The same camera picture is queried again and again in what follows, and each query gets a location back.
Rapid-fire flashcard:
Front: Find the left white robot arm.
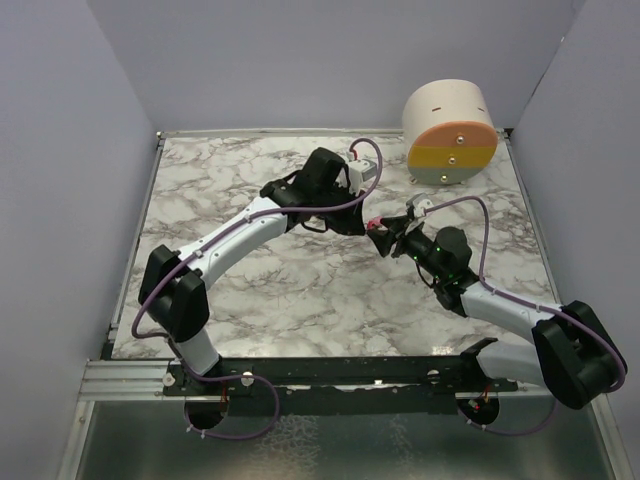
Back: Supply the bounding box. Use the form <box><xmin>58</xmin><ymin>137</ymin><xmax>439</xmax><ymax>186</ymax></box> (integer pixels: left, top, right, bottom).
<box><xmin>138</xmin><ymin>147</ymin><xmax>379</xmax><ymax>395</ymax></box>

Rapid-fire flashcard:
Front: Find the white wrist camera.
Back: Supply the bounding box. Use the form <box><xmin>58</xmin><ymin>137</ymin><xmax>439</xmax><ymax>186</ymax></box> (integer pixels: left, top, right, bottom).
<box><xmin>342</xmin><ymin>159</ymin><xmax>378</xmax><ymax>194</ymax></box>
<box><xmin>406</xmin><ymin>193</ymin><xmax>434</xmax><ymax>232</ymax></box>

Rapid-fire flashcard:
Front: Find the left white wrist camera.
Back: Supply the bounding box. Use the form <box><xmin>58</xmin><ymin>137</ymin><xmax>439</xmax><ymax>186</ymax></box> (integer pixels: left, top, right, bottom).
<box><xmin>342</xmin><ymin>159</ymin><xmax>378</xmax><ymax>194</ymax></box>

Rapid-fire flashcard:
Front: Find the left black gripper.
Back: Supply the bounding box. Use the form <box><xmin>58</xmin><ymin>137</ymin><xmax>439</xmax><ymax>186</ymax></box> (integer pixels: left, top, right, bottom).
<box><xmin>315</xmin><ymin>183</ymin><xmax>366</xmax><ymax>237</ymax></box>

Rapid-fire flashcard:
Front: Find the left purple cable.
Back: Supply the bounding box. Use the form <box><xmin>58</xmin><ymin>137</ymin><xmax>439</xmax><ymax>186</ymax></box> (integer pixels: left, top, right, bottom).
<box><xmin>131</xmin><ymin>137</ymin><xmax>385</xmax><ymax>442</ymax></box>

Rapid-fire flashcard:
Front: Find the purple cable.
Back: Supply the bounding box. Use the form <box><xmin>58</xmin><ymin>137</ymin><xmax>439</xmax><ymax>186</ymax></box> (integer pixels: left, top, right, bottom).
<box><xmin>131</xmin><ymin>137</ymin><xmax>385</xmax><ymax>442</ymax></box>
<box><xmin>422</xmin><ymin>195</ymin><xmax>630</xmax><ymax>435</ymax></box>

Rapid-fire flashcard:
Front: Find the round tricolour drawer cabinet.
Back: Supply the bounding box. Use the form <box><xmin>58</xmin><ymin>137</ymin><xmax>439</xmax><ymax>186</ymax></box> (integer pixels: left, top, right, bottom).
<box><xmin>402</xmin><ymin>79</ymin><xmax>498</xmax><ymax>186</ymax></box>

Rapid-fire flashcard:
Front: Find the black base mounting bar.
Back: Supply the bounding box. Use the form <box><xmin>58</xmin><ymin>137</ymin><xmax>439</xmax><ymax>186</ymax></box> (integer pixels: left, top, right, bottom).
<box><xmin>102</xmin><ymin>344</ymin><xmax>521</xmax><ymax>416</ymax></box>

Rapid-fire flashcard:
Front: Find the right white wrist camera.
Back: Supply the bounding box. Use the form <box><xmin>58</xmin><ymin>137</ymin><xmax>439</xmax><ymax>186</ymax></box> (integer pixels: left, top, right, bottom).
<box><xmin>406</xmin><ymin>193</ymin><xmax>434</xmax><ymax>232</ymax></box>

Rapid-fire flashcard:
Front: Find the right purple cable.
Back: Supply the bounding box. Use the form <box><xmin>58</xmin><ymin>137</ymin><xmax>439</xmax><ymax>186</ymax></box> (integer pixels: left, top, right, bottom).
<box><xmin>422</xmin><ymin>195</ymin><xmax>630</xmax><ymax>435</ymax></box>

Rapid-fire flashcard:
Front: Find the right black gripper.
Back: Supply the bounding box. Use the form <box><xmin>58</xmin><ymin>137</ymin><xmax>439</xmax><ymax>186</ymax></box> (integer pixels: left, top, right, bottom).
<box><xmin>367</xmin><ymin>214</ymin><xmax>447</xmax><ymax>281</ymax></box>

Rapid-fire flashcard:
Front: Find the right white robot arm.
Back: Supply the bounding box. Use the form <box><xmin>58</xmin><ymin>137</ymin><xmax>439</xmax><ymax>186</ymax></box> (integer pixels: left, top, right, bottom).
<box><xmin>367</xmin><ymin>215</ymin><xmax>627</xmax><ymax>410</ymax></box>

